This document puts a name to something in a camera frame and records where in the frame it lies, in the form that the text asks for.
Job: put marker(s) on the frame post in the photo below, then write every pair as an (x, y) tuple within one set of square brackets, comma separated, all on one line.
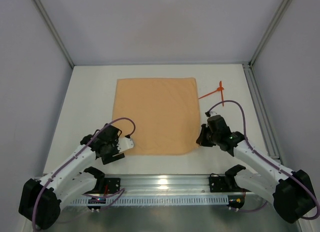
[(276, 19), (54, 33)]

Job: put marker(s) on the orange plastic knife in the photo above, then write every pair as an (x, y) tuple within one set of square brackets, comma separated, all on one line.
[(221, 92)]

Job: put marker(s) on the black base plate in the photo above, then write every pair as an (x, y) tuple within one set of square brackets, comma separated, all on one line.
[(221, 183), (111, 185)]

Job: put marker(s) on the aluminium rail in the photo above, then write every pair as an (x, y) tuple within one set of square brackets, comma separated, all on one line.
[(165, 182), (268, 135)]

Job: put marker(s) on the right side aluminium rail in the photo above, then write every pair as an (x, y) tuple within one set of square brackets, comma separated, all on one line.
[(268, 135)]

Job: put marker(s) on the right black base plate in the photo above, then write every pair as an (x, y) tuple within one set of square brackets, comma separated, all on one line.
[(221, 183)]

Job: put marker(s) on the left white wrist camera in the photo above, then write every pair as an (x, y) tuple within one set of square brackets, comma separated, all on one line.
[(125, 143)]

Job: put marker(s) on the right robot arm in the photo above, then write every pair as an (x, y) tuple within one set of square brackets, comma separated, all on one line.
[(291, 193)]

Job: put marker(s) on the perforated cable tray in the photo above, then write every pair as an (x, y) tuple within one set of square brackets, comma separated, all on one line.
[(182, 200)]

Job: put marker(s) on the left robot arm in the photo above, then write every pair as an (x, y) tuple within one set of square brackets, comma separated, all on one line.
[(43, 200)]

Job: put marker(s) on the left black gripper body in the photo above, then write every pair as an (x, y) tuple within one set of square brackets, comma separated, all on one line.
[(111, 157)]

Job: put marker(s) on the orange plastic fork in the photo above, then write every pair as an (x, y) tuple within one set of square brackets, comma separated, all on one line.
[(208, 94)]

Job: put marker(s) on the aluminium front rail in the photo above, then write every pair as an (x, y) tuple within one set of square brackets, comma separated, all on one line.
[(165, 182)]

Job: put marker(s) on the peach cloth napkin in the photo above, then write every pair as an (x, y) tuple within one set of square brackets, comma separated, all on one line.
[(166, 113)]

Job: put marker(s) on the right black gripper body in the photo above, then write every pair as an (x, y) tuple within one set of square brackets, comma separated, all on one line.
[(203, 137)]

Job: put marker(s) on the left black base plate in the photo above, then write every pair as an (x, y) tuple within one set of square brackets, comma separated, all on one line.
[(111, 185)]

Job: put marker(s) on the left frame post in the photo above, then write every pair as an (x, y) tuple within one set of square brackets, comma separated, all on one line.
[(54, 33)]

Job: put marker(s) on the right frame post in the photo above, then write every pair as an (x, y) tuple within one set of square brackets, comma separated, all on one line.
[(276, 19)]

